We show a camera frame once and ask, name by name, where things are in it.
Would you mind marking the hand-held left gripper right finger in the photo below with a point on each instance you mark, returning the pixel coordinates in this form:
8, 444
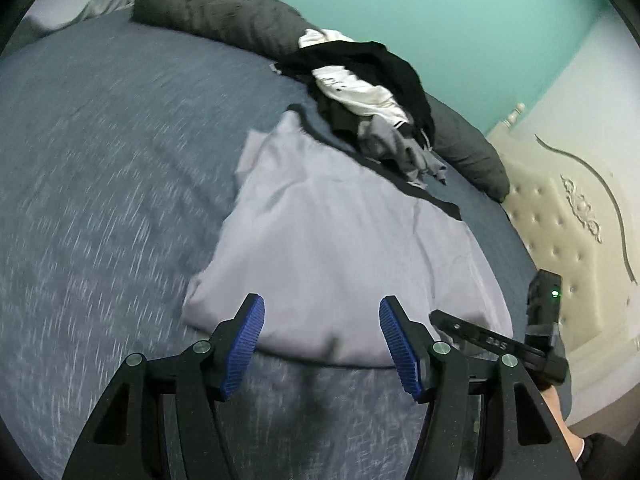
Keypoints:
400, 350

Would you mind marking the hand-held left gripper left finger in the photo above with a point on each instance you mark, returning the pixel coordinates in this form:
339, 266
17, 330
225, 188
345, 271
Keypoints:
245, 345

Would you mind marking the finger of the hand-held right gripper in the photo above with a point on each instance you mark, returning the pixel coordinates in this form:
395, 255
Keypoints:
480, 335

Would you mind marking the light grey zip jacket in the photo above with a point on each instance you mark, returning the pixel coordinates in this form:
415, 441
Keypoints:
325, 260

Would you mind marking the person's right forearm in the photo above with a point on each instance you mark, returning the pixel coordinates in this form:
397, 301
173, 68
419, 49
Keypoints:
562, 425

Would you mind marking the pile of clothes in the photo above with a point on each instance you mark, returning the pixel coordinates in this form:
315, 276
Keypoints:
390, 70

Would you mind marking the cream tufted headboard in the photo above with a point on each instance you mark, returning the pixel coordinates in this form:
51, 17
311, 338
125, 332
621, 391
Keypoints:
575, 240

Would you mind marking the blue speckled bedspread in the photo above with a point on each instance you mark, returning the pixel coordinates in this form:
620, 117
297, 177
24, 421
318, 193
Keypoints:
100, 210

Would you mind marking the white garment with black trim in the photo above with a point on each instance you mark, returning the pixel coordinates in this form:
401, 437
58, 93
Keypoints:
350, 90

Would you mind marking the light grey pillow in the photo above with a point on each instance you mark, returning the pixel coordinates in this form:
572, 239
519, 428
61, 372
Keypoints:
75, 0

